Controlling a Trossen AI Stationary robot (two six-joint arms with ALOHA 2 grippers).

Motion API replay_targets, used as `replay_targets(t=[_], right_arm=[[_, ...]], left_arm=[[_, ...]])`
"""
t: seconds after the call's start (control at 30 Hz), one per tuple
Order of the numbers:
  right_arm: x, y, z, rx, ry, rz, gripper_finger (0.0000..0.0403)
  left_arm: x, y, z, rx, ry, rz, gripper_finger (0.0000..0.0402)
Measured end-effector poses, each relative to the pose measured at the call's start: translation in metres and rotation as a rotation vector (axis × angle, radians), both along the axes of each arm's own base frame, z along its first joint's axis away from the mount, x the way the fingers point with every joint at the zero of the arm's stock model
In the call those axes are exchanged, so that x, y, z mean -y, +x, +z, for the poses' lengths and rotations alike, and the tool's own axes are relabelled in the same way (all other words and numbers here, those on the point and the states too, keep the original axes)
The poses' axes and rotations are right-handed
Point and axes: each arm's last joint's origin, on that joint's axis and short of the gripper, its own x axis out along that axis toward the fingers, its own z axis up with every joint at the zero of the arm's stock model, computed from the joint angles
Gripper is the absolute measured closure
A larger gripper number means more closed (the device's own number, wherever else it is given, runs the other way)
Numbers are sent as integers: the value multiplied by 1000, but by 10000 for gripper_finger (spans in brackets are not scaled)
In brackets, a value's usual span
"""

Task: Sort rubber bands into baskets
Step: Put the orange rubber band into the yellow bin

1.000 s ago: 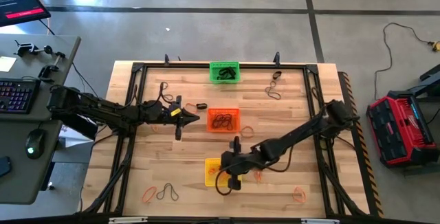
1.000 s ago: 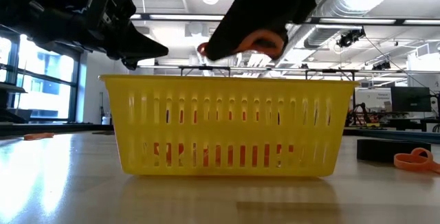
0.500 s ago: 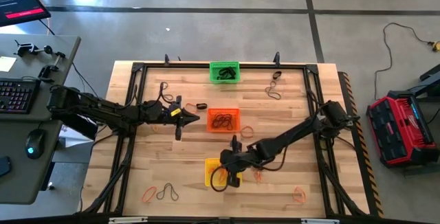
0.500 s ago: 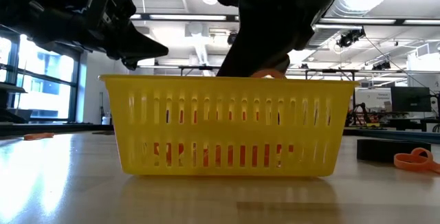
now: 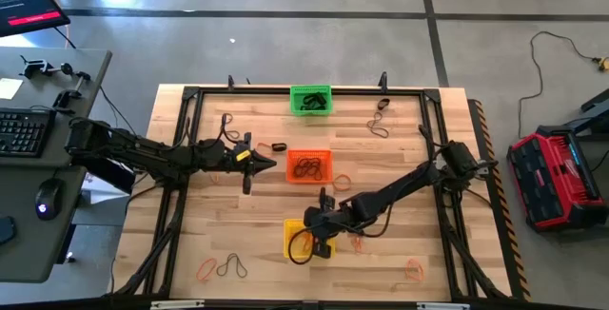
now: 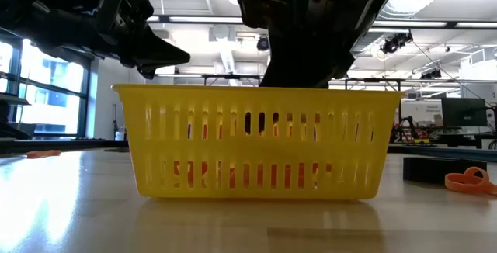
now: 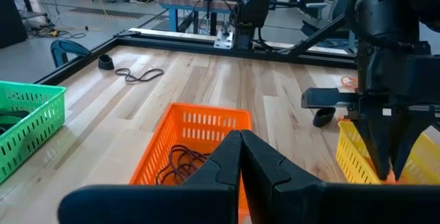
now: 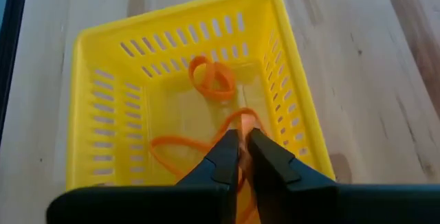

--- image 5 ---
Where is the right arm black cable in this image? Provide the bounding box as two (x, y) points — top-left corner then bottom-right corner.
(287, 227), (318, 266)

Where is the grey desk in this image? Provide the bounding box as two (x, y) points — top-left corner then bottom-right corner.
(0, 47), (113, 284)

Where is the orange plastic basket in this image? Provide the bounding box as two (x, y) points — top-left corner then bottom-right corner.
(285, 148), (334, 185)

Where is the white paper sheet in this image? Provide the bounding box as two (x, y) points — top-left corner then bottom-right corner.
(80, 172), (126, 205)

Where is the black computer mouse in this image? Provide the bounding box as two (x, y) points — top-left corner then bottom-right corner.
(34, 178), (66, 222)

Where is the black desk clamp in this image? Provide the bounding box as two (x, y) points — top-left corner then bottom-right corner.
(51, 70), (92, 114)
(18, 54), (75, 81)

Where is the white table bracket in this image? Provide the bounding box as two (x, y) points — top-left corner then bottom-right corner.
(149, 299), (206, 310)
(416, 301), (471, 310)

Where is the black yellow hazard tape strip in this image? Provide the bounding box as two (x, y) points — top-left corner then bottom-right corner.
(468, 99), (533, 301)

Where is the black equipment stand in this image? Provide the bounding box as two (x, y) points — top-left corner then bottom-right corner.
(565, 88), (609, 135)

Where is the black floor power cord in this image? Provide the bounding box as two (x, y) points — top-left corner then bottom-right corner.
(517, 30), (603, 135)

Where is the yellow plastic basket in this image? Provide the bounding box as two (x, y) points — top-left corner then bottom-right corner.
(283, 218), (337, 260)

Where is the white paper note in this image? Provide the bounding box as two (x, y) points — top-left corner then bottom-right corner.
(0, 77), (24, 101)

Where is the green plastic basket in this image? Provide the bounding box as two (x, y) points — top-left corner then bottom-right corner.
(289, 84), (333, 117)

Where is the black keyboard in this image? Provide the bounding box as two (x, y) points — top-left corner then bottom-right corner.
(0, 107), (57, 159)

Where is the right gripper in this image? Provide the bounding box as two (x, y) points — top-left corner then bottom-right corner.
(303, 186), (363, 260)

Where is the red and black tool case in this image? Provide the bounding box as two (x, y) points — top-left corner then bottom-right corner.
(506, 126), (609, 234)

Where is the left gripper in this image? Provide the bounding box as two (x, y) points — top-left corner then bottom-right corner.
(197, 132), (278, 195)

